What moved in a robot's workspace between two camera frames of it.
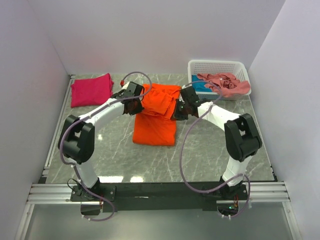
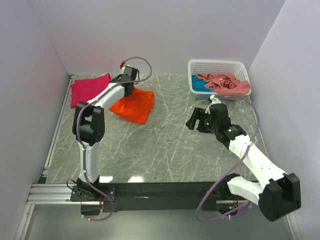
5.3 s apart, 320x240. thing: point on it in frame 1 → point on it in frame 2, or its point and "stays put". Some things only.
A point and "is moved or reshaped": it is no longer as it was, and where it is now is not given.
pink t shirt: [229, 85] stays put
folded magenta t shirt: [90, 91] stays put
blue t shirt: [199, 86] stays put
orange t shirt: [153, 125] is moved or reshaped
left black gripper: [139, 108] → [119, 77]
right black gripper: [176, 116] → [199, 114]
